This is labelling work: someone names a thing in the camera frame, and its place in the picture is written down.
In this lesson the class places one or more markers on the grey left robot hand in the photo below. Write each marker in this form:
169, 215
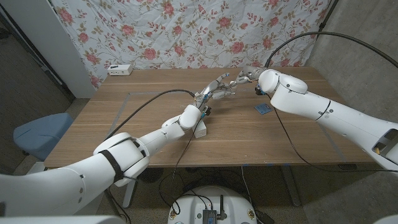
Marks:
211, 90

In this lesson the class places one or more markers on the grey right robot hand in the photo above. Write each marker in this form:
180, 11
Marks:
252, 74

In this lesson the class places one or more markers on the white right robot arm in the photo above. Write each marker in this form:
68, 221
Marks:
311, 105

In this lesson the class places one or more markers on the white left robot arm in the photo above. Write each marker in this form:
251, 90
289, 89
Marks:
62, 186

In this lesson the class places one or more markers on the white cube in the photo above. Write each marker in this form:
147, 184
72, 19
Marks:
201, 130

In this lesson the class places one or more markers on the blue packet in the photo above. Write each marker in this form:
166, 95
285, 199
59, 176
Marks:
263, 109

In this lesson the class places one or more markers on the floral backdrop cloth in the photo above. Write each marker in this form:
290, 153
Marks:
199, 31

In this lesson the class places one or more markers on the white power strip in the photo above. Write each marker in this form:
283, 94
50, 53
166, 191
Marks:
119, 69

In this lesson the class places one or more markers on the black backdrop pole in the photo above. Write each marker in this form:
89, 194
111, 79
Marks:
326, 15

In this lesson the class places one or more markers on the round black floor base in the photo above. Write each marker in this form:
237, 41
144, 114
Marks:
152, 175

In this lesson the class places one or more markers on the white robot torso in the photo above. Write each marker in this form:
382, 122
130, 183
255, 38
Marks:
186, 202

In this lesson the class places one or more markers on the grey table leg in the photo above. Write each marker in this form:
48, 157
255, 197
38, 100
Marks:
292, 189

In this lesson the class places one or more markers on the black module with antenna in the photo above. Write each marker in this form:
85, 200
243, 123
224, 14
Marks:
209, 215

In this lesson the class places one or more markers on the white table leg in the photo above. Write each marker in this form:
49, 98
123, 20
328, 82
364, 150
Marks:
129, 196

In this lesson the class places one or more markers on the black power adapter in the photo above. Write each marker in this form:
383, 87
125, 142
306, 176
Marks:
264, 218

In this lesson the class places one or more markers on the blue padded stool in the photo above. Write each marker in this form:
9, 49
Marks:
40, 133

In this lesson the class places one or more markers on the white partition panel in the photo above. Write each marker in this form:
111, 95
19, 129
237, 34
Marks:
43, 31

